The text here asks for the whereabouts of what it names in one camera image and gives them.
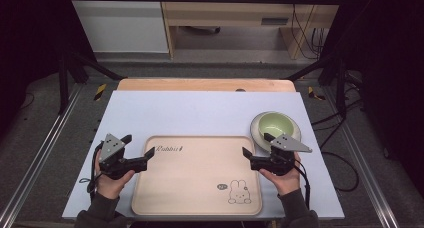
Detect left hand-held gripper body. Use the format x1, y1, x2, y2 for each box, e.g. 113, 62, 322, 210
98, 133, 148, 181

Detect person's left hand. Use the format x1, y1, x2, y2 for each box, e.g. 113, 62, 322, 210
94, 150, 136, 200

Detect yellow black tape strip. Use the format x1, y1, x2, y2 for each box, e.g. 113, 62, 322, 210
306, 86, 327, 102
93, 83, 108, 102

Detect person's right hand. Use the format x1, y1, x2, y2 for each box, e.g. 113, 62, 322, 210
259, 152, 302, 197

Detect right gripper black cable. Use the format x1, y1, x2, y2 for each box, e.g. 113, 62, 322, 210
293, 164, 312, 211

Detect aluminium floor rail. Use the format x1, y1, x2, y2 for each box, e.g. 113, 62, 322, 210
320, 87, 401, 228
0, 83, 84, 228

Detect wooden tray with rabbit print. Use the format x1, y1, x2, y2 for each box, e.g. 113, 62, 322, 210
130, 135, 263, 217

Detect black metal stand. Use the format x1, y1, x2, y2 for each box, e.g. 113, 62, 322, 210
285, 51, 350, 118
57, 47, 125, 115

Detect black curtain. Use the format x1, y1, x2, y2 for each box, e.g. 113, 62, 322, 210
323, 0, 424, 200
0, 0, 98, 141

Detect light wooden desk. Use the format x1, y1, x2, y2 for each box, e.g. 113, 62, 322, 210
158, 0, 346, 60

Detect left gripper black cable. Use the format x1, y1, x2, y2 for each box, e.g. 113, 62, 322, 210
79, 142, 105, 202

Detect white cabinet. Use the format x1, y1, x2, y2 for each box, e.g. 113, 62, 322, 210
66, 0, 170, 54

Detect wooden table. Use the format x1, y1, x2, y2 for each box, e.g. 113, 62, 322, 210
117, 77, 297, 93

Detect pale green bowl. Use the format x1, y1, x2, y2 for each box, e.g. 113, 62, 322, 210
249, 111, 302, 153

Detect black hanging cables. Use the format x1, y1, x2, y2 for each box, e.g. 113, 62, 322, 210
290, 0, 327, 60

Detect black floor cable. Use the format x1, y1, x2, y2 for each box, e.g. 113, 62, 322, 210
310, 97, 365, 193

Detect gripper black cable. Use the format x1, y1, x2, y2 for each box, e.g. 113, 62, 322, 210
293, 164, 312, 211
79, 142, 105, 202

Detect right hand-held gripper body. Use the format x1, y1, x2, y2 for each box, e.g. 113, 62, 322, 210
249, 133, 313, 176

